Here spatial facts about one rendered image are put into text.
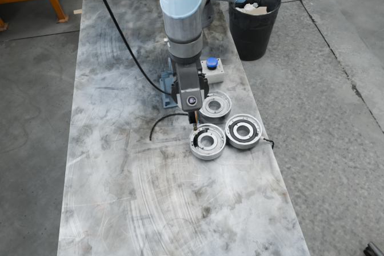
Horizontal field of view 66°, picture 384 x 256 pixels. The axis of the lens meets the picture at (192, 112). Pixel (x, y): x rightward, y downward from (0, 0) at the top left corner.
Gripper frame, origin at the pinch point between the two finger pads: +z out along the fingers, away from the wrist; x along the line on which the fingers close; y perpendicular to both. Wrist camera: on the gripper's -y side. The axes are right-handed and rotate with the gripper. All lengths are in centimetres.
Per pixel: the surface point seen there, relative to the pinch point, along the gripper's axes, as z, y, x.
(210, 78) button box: 10.2, 18.7, -9.3
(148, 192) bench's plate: 13.1, -15.6, 15.4
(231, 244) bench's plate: 13.0, -32.4, -3.3
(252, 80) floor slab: 93, 82, -53
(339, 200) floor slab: 93, -8, -73
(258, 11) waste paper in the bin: 59, 111, -62
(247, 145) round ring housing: 9.6, -8.8, -13.8
